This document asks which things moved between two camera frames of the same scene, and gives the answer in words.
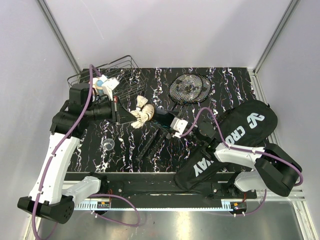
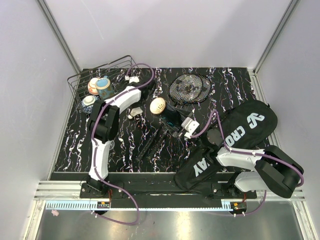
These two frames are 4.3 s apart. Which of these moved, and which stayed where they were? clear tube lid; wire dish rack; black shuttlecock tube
Moved: black shuttlecock tube
Stayed: wire dish rack; clear tube lid
